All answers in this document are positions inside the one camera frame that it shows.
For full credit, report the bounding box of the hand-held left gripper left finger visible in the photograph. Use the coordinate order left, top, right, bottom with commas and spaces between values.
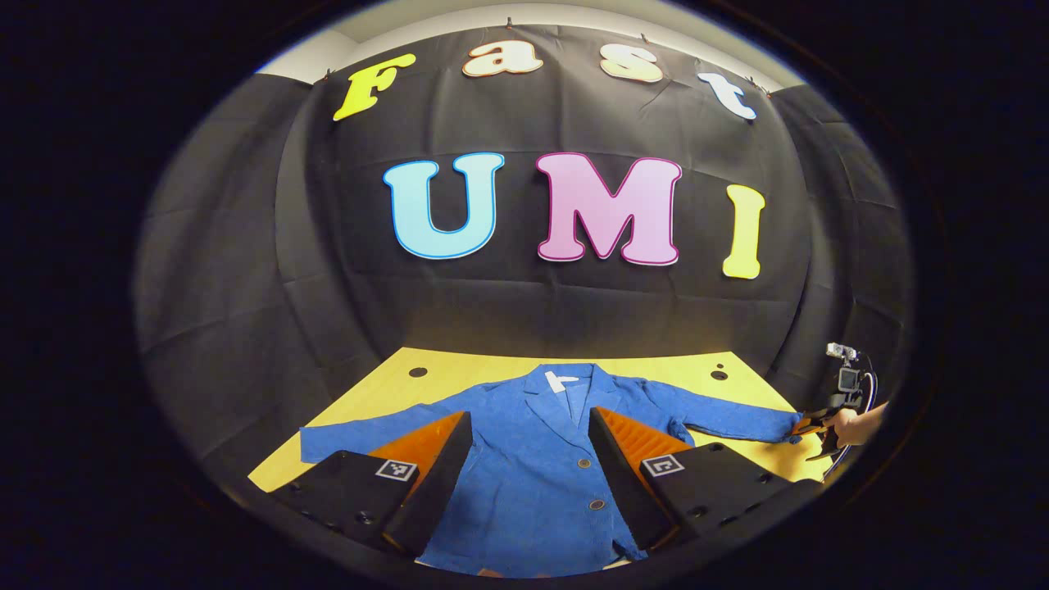
270, 411, 475, 558

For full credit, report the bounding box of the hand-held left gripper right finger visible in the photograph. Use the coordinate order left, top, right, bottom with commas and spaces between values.
588, 406, 824, 551

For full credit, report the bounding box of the blue jacket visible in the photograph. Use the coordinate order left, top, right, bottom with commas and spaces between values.
299, 363, 808, 579

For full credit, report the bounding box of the black backdrop cloth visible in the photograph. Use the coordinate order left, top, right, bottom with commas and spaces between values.
135, 29, 915, 492

